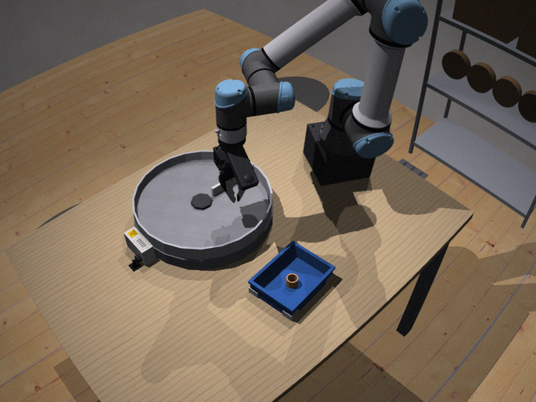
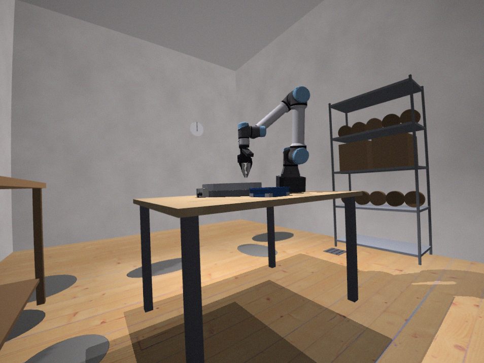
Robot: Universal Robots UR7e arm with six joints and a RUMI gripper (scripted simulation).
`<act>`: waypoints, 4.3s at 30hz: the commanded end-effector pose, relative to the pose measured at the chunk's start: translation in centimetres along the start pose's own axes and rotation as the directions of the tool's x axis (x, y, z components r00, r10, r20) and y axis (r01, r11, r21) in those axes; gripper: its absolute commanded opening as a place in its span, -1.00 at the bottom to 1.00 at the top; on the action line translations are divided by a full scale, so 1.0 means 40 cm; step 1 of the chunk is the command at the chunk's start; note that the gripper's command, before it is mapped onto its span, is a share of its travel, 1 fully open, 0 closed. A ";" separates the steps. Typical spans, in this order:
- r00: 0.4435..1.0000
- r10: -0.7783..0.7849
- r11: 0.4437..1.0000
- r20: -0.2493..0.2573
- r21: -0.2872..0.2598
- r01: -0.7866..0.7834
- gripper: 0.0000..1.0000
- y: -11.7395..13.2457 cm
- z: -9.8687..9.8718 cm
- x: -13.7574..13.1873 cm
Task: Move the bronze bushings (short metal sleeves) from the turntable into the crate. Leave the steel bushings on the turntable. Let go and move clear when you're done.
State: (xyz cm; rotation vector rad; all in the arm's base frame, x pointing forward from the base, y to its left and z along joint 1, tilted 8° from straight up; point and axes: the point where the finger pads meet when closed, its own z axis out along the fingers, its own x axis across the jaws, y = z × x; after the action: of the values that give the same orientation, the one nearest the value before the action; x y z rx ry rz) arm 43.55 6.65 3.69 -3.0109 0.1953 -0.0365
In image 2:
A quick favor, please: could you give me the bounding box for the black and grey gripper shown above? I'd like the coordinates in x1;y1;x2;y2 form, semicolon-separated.
237;144;252;178

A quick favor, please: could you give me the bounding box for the blue open-top crate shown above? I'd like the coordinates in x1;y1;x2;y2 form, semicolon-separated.
249;187;290;197

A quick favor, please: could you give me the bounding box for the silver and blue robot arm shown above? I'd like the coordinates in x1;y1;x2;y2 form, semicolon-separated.
238;86;310;177

